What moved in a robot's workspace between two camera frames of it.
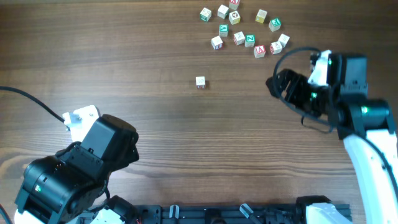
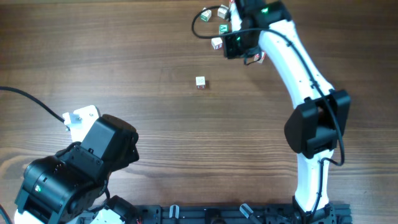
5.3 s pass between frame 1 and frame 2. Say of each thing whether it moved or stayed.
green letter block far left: stayed
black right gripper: moved
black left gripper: stayed
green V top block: stayed
